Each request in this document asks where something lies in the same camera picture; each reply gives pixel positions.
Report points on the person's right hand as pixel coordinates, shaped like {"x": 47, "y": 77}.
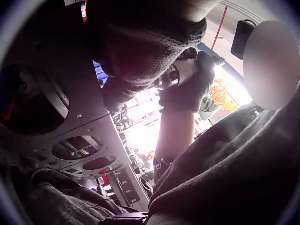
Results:
{"x": 189, "y": 93}

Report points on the person's left hand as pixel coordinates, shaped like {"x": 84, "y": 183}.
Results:
{"x": 140, "y": 35}

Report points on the person's left fingers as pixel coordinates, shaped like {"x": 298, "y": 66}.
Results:
{"x": 126, "y": 79}

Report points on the person's right fingers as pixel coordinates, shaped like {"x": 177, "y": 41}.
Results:
{"x": 206, "y": 63}

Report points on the silver power screwdriver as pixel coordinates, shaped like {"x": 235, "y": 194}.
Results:
{"x": 181, "y": 70}

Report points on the blue storage bin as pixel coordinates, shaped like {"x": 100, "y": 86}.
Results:
{"x": 99, "y": 71}

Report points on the red pipe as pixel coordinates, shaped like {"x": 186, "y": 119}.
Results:
{"x": 219, "y": 25}

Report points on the grey electric fan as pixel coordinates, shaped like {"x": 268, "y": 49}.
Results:
{"x": 208, "y": 106}

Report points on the grey metal chassis with holes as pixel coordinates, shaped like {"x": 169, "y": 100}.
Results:
{"x": 98, "y": 131}

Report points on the person's body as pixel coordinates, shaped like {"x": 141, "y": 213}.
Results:
{"x": 234, "y": 164}

